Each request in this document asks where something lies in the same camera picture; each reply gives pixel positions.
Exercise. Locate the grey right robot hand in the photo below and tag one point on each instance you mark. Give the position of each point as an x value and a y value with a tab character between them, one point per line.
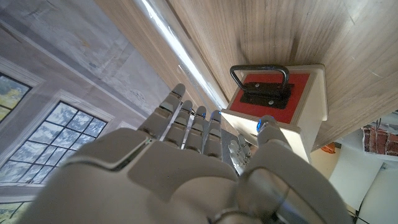
155	180

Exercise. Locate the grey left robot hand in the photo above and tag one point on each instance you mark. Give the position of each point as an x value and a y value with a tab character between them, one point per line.
240	154

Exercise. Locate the wooden box with slot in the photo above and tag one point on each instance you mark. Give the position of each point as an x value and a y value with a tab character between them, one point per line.
314	109

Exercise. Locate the printed window backdrop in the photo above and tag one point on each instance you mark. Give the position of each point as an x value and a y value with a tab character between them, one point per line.
62	77

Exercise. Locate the brick pattern printed panel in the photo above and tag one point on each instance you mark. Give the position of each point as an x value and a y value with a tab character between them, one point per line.
381	140

